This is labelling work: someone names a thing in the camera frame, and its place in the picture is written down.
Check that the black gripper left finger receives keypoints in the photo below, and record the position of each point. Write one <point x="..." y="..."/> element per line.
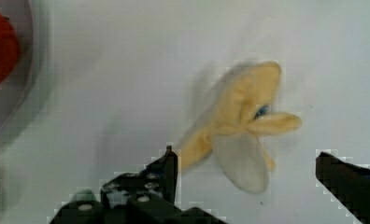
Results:
<point x="146" y="197"/>

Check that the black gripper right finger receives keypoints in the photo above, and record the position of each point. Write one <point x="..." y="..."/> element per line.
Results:
<point x="349" y="183"/>

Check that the yellow plush peeled banana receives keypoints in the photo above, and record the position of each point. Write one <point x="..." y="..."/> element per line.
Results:
<point x="233" y="125"/>

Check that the grey round plate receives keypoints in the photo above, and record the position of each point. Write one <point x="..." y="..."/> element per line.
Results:
<point x="25" y="91"/>

